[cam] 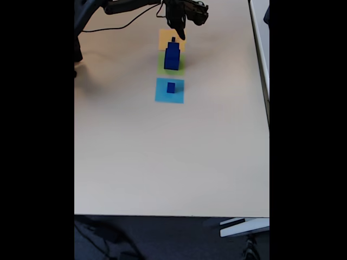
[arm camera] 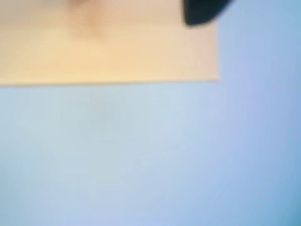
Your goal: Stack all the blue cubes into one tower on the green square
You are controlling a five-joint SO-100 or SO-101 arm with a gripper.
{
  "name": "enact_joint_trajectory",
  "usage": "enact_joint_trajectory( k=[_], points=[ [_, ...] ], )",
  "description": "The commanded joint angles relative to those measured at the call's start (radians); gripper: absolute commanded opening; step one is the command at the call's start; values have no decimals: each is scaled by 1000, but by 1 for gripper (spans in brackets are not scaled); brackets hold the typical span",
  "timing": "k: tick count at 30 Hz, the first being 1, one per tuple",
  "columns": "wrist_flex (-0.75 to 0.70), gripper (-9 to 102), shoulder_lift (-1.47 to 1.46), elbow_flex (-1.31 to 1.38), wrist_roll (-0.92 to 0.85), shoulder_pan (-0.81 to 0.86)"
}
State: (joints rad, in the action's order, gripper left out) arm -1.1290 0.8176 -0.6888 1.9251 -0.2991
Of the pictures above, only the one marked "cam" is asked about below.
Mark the white neighbouring desk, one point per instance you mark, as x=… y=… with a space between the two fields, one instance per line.
x=261 y=40

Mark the green paper square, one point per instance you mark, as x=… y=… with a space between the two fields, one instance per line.
x=183 y=70

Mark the orange paper square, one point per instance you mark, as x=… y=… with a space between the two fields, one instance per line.
x=162 y=40

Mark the dark object on desk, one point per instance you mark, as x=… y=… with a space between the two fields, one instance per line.
x=267 y=15

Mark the light blue paper square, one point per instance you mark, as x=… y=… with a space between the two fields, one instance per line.
x=162 y=94

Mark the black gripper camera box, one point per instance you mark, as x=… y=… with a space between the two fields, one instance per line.
x=198 y=12

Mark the large blue cube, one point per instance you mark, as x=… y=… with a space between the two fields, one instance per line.
x=172 y=61

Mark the small blue cube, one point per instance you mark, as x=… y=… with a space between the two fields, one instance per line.
x=171 y=88

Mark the medium blue cube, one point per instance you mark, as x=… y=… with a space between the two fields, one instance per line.
x=173 y=46

